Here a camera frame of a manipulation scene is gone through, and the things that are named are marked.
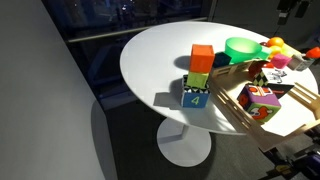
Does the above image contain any black white patterned cube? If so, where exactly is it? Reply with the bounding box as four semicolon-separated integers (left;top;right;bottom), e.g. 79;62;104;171
251;67;295;100

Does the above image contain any purple green fabric cube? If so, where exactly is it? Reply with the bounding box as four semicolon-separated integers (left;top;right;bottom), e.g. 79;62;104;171
236;83;282;125

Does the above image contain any orange block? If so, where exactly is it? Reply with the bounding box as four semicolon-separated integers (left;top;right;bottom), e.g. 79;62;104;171
189;43;216;74

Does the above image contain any lime green block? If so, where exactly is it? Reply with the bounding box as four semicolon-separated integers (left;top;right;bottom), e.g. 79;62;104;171
185;70;211;90

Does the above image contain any white table pedestal base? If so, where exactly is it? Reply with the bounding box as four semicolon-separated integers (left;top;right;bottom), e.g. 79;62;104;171
156;117;213;168

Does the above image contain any pink block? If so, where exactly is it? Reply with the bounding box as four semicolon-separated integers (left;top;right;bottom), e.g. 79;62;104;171
270;53;293;70

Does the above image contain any green white block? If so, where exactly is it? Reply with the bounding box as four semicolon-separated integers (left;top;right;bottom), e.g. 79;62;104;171
260;45;272;61

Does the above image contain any blue number four block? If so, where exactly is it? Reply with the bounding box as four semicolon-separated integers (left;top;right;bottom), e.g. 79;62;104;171
180;74;212;109

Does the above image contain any orange toy fruit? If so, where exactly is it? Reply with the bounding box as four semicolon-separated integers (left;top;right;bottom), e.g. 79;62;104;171
266;36;286;49

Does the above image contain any green translucent plastic bowl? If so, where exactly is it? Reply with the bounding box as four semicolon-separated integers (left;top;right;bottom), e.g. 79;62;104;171
224;36;264;65

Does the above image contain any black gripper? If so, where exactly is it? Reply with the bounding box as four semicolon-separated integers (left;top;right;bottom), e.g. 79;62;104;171
276;0;311;26

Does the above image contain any wooden slatted tray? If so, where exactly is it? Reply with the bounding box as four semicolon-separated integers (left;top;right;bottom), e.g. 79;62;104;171
207;58;320;154

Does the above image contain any silver window rail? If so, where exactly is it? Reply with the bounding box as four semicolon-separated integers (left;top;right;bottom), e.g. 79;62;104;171
65;16;210;44

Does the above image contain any yellow toy fruit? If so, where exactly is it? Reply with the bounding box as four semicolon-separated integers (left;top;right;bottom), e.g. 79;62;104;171
270;44;301;60

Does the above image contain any small dark blue block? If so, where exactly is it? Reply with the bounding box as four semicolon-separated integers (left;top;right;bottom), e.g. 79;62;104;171
212;51;233;69

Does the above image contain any orange red ball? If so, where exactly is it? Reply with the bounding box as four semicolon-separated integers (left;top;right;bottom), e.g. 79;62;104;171
305;46;320;60

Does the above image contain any gray printed block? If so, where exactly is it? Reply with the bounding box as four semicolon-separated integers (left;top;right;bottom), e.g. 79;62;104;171
286;54;315;72

